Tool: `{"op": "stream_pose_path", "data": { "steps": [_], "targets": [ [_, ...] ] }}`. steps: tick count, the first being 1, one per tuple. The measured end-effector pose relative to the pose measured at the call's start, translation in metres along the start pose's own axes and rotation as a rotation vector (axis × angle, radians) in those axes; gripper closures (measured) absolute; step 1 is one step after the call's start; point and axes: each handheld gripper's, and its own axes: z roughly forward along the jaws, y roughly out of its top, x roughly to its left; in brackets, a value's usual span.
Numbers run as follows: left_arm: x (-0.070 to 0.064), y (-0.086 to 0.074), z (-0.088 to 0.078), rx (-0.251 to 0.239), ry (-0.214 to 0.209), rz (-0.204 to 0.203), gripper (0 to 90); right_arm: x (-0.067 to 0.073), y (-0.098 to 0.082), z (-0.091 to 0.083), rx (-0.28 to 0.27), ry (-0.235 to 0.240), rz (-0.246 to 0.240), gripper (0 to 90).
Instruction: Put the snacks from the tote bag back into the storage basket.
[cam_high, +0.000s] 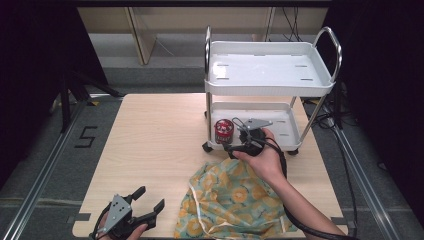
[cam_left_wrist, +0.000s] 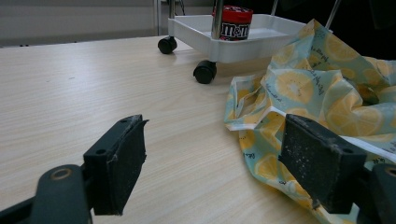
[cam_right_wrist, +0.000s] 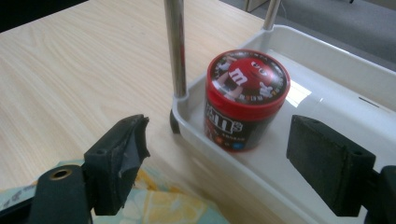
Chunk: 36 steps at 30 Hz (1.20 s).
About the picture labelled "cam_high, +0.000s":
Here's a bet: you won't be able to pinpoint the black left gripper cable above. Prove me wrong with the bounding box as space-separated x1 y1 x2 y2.
89 201 114 240

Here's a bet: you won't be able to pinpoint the white two-tier cart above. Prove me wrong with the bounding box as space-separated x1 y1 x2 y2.
201 25 344 157

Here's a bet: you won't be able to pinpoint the person's right hand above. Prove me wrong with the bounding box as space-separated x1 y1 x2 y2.
232 127 288 185

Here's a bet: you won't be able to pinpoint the black metal stand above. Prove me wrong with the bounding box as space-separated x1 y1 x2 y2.
58 69 123 134

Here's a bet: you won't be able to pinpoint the yellow floral cloth bag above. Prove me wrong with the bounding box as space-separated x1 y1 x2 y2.
173 157 300 240

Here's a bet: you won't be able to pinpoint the aluminium floor rail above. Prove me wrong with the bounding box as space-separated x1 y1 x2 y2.
328 116 403 240
0 95 92 240

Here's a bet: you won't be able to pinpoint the red round can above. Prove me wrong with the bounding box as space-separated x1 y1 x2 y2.
214 118 235 145

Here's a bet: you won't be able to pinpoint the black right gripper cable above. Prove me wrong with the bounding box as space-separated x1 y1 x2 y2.
256 135 363 240

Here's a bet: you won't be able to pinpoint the black floor cables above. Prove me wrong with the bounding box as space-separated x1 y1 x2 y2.
302 98 361 232

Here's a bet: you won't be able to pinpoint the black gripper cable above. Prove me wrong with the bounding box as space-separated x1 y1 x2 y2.
89 201 114 240
256 135 363 240

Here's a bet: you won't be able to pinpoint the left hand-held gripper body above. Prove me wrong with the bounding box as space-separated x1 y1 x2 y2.
97 193 136 239

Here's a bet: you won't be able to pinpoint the beige wooden furniture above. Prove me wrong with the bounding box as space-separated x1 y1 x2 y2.
76 6 330 66

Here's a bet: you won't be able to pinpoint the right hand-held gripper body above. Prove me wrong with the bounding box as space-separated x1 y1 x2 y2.
238 118 274 157

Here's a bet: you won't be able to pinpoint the person's left hand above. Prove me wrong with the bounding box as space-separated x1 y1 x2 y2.
96 212 150 240

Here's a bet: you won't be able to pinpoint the black hanging cables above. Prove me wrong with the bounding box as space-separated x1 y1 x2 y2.
281 6 305 43

